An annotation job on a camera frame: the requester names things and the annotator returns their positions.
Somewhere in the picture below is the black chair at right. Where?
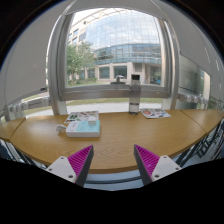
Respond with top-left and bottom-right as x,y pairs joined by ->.
174,119 -> 224,168

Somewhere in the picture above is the grey window frame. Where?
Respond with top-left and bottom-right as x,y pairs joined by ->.
48,7 -> 178,114

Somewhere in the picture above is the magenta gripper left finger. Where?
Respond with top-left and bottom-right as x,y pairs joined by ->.
47,145 -> 94,186

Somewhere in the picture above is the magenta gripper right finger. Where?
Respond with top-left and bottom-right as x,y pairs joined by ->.
134,145 -> 181,185

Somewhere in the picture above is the coiled white cable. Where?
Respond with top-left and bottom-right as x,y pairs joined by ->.
55,124 -> 67,135

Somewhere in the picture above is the colourful sticker sheet right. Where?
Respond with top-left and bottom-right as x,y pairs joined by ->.
141,108 -> 170,119

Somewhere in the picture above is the clear water bottle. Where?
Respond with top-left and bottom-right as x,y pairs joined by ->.
129,74 -> 141,115

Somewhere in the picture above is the white power strip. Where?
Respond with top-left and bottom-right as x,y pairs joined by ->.
66,120 -> 100,138

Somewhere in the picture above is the colourful sticker sheet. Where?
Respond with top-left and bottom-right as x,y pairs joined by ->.
141,108 -> 170,119
65,111 -> 99,124

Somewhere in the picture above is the white charger plug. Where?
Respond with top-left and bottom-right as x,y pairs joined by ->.
88,116 -> 97,125

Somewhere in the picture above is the colourful sticker sheet left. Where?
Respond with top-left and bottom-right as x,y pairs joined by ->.
65,111 -> 99,124

